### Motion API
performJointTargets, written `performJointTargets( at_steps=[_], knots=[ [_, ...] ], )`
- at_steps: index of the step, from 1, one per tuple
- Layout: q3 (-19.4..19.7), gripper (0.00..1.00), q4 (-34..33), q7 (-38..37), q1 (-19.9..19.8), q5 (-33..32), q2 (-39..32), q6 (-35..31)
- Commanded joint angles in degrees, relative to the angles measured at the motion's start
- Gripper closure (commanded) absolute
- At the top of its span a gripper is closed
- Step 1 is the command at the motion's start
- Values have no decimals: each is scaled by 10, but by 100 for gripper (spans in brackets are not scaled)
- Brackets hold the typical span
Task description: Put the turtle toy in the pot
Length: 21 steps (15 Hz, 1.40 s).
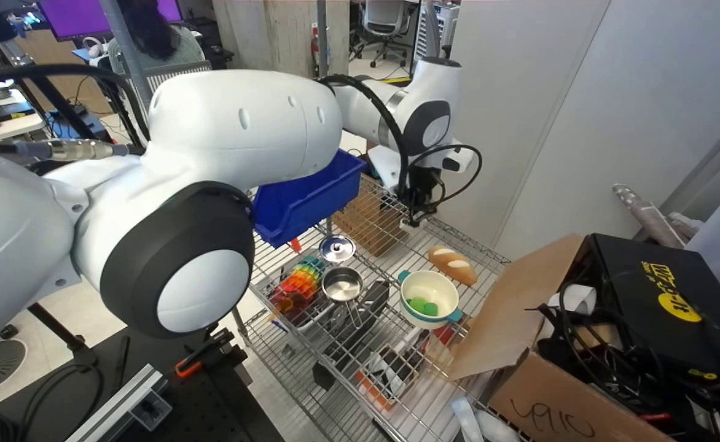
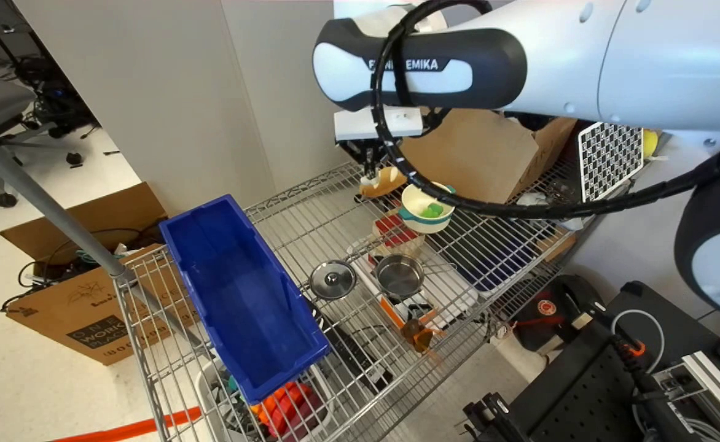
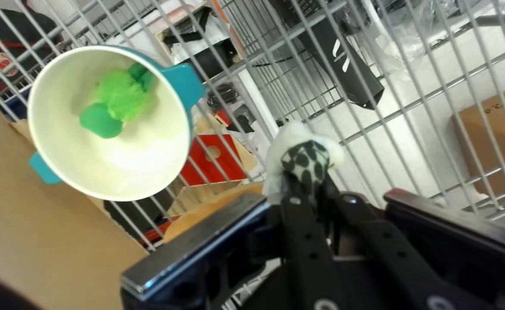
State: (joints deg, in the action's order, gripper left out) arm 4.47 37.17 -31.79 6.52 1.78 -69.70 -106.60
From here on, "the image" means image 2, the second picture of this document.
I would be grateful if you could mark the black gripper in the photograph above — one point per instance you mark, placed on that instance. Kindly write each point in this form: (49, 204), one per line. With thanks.
(371, 154)

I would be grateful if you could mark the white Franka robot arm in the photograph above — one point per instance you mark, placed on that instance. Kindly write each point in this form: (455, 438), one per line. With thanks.
(620, 58)

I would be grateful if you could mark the tan bread toy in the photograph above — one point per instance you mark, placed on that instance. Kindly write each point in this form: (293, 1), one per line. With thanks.
(384, 184)

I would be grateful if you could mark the red toy block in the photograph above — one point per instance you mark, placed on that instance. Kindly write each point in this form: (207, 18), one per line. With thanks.
(398, 232)

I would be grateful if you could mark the small metal pot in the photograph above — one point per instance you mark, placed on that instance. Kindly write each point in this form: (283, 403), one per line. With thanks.
(400, 276)

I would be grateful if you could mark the round metal pot lid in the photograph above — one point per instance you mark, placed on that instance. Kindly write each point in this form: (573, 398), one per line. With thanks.
(332, 281)

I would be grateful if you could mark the small brown toy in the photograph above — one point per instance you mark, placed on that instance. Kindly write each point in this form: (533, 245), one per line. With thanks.
(418, 335)

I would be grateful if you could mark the white bowl with teal rim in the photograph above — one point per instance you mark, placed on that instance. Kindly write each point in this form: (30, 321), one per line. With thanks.
(418, 219)

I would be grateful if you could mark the large open cardboard box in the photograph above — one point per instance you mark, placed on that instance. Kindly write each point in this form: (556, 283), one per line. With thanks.
(474, 157)

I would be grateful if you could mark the blue plastic storage bin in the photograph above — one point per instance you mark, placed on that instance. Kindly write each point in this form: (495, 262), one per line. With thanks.
(245, 297)

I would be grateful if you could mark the black device with orange circle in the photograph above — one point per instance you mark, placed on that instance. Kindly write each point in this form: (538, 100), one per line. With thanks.
(552, 311)

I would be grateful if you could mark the white perforated panel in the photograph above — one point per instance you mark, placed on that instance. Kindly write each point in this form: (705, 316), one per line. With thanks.
(611, 162)

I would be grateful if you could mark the red and orange vegetables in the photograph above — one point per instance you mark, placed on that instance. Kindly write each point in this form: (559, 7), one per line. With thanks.
(289, 408)

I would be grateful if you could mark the small open cardboard box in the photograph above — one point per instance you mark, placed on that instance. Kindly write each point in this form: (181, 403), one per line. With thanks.
(89, 311)

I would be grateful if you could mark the slanted grey metal pole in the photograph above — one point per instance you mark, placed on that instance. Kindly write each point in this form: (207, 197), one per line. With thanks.
(41, 201)

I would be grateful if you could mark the black office chair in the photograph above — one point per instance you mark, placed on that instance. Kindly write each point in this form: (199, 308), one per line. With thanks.
(35, 89)

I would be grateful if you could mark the aluminium extrusion rail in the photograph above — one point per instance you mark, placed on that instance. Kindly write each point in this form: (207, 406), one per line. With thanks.
(718, 390)

